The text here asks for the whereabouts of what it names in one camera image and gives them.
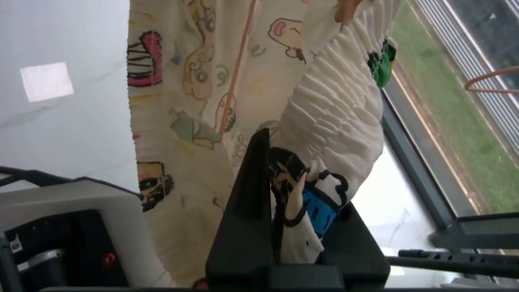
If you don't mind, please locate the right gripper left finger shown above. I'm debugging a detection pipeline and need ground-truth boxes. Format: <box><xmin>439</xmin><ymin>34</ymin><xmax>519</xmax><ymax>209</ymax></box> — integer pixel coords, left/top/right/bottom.
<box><xmin>205</xmin><ymin>127</ymin><xmax>274</xmax><ymax>286</ymax></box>

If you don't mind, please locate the window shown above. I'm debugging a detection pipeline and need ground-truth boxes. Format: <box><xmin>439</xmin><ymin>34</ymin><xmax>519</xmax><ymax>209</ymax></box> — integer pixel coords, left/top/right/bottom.
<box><xmin>380</xmin><ymin>0</ymin><xmax>519</xmax><ymax>249</ymax></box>

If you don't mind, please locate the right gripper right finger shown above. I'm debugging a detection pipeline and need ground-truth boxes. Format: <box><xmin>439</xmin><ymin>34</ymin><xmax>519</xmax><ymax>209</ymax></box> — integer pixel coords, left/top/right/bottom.
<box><xmin>319</xmin><ymin>201</ymin><xmax>391</xmax><ymax>286</ymax></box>

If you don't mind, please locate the cream printed garment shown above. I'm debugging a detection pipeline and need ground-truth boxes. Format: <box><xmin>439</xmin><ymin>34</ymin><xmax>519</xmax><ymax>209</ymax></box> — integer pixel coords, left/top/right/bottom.
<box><xmin>127</xmin><ymin>0</ymin><xmax>402</xmax><ymax>290</ymax></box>

